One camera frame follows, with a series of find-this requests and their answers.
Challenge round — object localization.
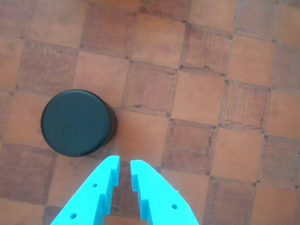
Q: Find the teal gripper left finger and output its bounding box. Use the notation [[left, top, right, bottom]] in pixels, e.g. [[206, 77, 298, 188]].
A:
[[50, 155, 121, 225]]

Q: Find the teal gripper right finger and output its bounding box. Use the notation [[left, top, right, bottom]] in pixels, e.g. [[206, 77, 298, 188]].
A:
[[129, 159, 200, 225]]

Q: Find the black cylinder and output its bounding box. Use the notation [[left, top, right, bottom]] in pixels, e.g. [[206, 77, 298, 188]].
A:
[[40, 89, 118, 158]]

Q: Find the brown leather chessboard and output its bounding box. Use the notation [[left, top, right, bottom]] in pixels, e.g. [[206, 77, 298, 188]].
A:
[[0, 0, 300, 225]]

